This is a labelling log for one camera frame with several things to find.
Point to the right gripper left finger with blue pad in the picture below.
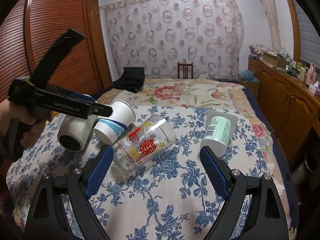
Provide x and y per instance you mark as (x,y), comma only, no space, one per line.
(47,217)

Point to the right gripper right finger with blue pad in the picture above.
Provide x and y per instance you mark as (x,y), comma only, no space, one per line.
(265,218)

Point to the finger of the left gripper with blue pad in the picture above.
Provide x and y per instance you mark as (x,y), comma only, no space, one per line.
(80,97)
(99,110)

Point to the white paper cup blue stripe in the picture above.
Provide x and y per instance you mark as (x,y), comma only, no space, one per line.
(109,129)

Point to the white plastic cup green label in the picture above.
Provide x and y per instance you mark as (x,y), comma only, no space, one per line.
(218,132)

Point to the person's left hand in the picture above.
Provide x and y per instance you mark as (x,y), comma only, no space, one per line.
(11,112)

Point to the white thermos bottle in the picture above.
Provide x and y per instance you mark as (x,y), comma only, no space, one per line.
(74,132)

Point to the black bag on bed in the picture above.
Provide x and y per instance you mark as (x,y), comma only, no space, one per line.
(132,80)

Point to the clear glass with red print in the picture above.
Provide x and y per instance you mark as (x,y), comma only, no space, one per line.
(143,143)

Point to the pink floral bed quilt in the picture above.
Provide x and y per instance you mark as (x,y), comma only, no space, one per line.
(200,93)

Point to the brown louvered wardrobe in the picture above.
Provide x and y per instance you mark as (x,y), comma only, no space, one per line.
(33,26)

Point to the blue floral white bedspread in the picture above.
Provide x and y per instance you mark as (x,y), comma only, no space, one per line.
(170,197)

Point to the dark wooden chair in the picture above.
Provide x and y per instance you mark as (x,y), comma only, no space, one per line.
(185,70)

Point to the brown wooden sideboard cabinet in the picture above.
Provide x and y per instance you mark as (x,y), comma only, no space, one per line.
(291,110)

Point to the pink patterned lace curtain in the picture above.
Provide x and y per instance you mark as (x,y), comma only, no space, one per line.
(157,35)

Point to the tissue box on cabinet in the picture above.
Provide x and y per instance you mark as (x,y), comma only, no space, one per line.
(314,88)

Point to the teal cloth by cabinet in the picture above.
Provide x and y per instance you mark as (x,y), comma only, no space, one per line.
(248,75)

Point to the pink bottle on cabinet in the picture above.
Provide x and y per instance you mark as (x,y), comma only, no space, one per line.
(311,75)

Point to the cardboard box on cabinet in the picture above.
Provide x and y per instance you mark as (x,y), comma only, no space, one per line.
(274,60)

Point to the grey window roller blind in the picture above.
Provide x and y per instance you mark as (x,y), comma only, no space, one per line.
(309,39)

